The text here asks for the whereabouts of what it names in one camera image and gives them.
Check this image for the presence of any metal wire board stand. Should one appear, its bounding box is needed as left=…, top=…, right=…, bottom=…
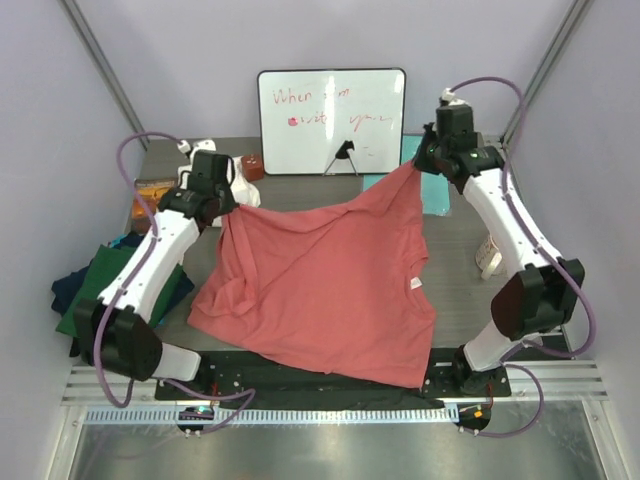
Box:
left=323, top=140, right=359, bottom=176

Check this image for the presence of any aluminium corner post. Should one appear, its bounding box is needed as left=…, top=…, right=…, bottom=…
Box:
left=500, top=0, right=593, bottom=146
left=57, top=0, right=144, bottom=133

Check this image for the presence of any teal cutting board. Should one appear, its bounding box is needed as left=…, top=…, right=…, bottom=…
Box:
left=362, top=135, right=450, bottom=216

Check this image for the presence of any green t shirt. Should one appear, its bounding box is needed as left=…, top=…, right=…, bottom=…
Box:
left=55, top=243, right=184, bottom=334

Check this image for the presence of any white dry erase board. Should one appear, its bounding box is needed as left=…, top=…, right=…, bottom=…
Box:
left=257, top=68, right=406, bottom=175

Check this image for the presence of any teal t shirt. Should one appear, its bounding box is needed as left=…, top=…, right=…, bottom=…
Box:
left=108, top=234, right=129, bottom=249

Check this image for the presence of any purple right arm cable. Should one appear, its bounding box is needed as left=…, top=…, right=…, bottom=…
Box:
left=449, top=75, right=599, bottom=439

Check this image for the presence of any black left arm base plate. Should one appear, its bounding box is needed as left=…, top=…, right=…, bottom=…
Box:
left=154, top=357, right=245, bottom=401

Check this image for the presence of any white t shirt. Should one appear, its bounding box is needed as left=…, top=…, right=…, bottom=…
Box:
left=177, top=154, right=263, bottom=229

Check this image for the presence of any white mug orange inside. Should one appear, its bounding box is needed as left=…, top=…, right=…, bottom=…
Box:
left=475, top=235, right=503, bottom=280

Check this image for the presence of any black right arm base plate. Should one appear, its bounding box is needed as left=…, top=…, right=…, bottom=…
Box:
left=421, top=362, right=512, bottom=399

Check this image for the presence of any aluminium right corner post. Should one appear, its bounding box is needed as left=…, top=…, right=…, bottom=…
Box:
left=500, top=0, right=593, bottom=146

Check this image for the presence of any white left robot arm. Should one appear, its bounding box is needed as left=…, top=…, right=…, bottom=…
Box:
left=74, top=140, right=237, bottom=399

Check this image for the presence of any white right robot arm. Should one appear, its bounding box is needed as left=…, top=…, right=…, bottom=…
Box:
left=413, top=100, right=585, bottom=396

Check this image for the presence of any aluminium left corner post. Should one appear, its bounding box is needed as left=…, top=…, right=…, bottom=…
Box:
left=57, top=0, right=144, bottom=133

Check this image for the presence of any red brown eraser block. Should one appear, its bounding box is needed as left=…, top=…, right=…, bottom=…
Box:
left=241, top=154, right=265, bottom=183

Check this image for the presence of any white perforated cable rail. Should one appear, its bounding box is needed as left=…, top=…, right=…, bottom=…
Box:
left=84, top=404, right=459, bottom=426

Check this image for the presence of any red t shirt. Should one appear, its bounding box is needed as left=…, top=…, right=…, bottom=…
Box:
left=188, top=164, right=436, bottom=388

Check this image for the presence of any orange cover book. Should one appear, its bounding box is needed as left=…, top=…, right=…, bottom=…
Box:
left=131, top=177, right=177, bottom=234

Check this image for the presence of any navy blue t shirt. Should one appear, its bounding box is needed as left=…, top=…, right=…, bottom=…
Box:
left=50, top=229, right=196, bottom=321

